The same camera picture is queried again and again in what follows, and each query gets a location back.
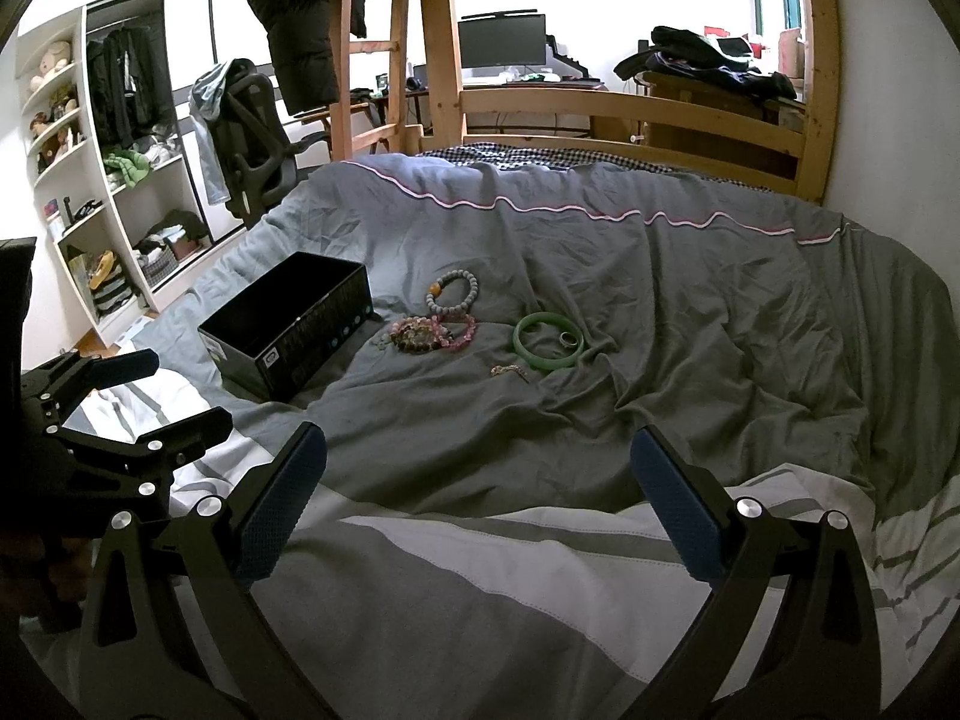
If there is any black jewelry box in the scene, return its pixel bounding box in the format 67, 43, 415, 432
199, 252, 373, 401

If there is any multicolour stone bracelet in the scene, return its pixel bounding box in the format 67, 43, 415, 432
387, 315, 449, 355

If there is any grey bead bracelet orange bead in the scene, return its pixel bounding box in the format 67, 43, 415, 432
425, 268, 480, 317

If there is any green jade bangle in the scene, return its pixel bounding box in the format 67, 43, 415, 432
511, 312, 586, 372

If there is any green folded clothing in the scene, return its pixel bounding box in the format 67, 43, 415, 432
103, 149, 151, 188

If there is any white shelving wardrobe unit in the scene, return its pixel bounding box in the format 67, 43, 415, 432
14, 0, 265, 344

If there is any black office chair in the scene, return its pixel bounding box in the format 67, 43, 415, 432
187, 59, 331, 227

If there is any plush teddy bear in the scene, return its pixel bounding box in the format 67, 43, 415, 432
28, 39, 71, 93

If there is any grey duvet pink trim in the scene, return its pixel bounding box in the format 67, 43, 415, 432
140, 154, 958, 517

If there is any small gold earring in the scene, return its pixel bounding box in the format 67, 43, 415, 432
490, 364, 529, 382

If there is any wooden ladder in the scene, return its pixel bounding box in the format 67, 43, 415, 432
329, 0, 410, 161

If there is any hanging black coat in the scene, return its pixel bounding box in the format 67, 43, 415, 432
247, 0, 340, 114

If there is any wooden dresser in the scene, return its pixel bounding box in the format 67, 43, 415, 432
632, 70, 808, 181

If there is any black computer monitor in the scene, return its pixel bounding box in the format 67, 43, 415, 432
457, 10, 547, 68

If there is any desk with clutter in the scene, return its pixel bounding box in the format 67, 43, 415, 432
294, 62, 610, 140

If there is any pile of dark clothes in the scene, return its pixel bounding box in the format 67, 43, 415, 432
613, 25, 797, 101

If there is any wooden bed frame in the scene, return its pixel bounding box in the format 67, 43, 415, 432
409, 0, 839, 205

